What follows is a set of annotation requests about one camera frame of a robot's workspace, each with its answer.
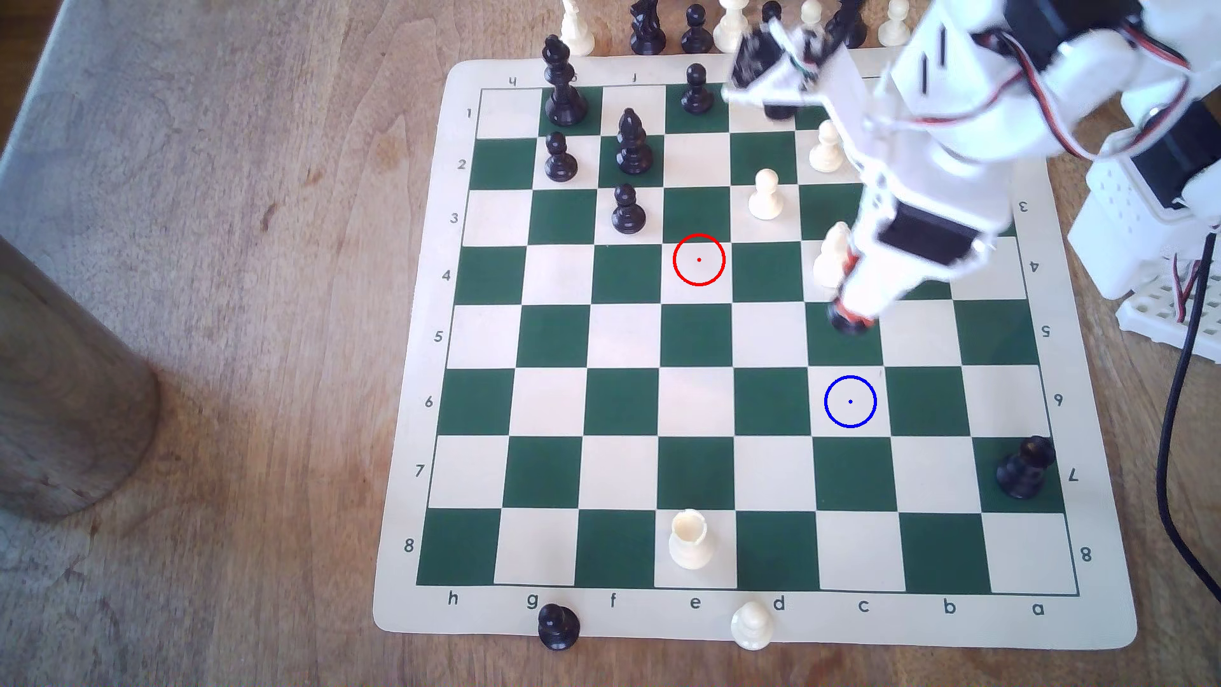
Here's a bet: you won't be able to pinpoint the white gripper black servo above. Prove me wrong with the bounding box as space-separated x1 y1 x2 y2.
836 164 1014 326

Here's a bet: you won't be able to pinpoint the black bishop chess piece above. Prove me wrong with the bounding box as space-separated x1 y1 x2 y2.
614 108 656 177
828 298 876 336

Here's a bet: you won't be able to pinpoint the white bishop chess piece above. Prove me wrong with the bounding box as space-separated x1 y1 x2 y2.
813 221 853 289

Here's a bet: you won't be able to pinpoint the black rook chess piece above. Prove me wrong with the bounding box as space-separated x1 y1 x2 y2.
995 435 1057 501

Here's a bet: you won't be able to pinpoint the black tall chess piece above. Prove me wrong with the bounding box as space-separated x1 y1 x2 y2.
826 0 869 50

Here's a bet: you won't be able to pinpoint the white tall chess piece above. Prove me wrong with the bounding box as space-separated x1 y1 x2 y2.
559 0 597 57
714 0 755 53

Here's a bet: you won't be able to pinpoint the white rook chess piece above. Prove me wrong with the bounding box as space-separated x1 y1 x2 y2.
668 508 715 572

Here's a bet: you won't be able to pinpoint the green white chess board mat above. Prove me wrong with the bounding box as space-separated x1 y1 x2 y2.
372 43 1139 652

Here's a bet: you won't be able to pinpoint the black knight chess piece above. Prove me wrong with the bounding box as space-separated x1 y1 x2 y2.
630 0 668 57

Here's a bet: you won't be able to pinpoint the black king chess piece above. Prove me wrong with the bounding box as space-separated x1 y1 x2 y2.
540 35 590 128

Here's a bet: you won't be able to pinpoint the red black arm servo wires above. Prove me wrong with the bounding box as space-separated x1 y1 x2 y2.
878 19 1194 163

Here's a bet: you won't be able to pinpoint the white perforated base plate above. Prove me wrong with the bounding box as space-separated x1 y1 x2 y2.
1116 253 1221 364

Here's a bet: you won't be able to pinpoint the red black base servo wires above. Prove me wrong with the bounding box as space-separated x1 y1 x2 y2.
1171 232 1217 324

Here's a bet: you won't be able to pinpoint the black power cable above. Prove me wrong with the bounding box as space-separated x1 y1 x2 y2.
1156 233 1221 604

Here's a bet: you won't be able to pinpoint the round wooden post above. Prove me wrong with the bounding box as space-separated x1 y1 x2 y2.
0 233 162 521

